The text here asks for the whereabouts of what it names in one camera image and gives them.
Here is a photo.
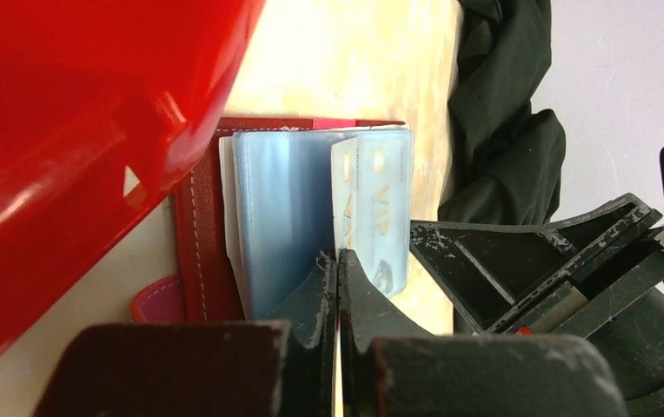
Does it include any red plastic bin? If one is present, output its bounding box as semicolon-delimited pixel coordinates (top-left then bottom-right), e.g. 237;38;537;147
0;1;264;355

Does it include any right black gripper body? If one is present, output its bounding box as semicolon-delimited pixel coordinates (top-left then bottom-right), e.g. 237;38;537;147
585;229;664;417

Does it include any white credit card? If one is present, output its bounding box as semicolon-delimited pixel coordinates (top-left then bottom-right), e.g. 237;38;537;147
330;138;358;255
355;129;412;298

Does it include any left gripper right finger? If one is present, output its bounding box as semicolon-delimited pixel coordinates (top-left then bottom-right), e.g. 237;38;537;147
337;248;431;416

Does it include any red leather card holder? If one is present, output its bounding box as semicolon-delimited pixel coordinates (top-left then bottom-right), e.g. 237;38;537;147
130;116;413;323

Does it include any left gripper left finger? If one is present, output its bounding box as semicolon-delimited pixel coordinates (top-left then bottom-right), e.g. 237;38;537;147
270;252;338;416

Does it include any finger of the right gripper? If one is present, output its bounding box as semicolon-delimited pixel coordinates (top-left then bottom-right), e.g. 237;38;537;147
410;221;587;334
541;195;664;334

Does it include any black cloth garment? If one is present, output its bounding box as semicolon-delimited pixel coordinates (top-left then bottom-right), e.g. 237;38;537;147
437;1;566;225

